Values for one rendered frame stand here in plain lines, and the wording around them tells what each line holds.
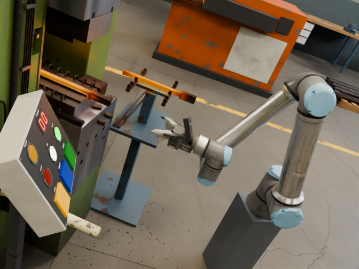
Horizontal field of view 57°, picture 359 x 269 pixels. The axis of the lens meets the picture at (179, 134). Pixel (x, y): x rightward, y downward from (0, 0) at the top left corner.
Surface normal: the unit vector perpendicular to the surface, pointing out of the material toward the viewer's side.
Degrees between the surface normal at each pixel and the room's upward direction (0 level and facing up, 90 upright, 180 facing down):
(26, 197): 90
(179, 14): 90
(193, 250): 0
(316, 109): 83
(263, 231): 90
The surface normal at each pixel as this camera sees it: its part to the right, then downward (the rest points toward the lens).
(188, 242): 0.31, -0.80
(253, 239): 0.23, 0.59
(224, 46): -0.10, 0.52
